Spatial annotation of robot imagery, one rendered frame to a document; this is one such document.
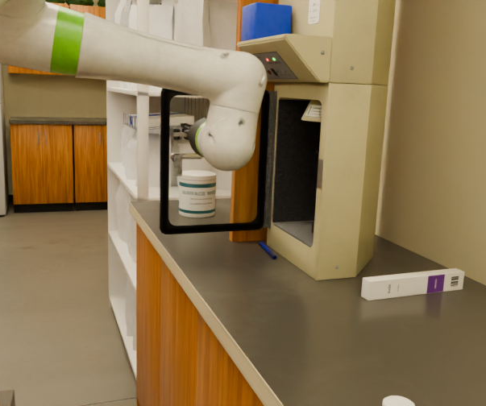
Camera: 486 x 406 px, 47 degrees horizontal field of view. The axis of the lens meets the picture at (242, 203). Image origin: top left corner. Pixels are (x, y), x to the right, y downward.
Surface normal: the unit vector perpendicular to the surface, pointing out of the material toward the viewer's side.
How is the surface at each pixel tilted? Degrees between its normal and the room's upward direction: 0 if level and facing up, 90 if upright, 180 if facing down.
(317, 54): 90
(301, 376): 0
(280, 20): 90
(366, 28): 90
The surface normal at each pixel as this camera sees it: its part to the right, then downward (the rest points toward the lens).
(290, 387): 0.04, -0.98
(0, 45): 0.07, 0.72
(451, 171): -0.94, 0.04
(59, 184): 0.33, 0.21
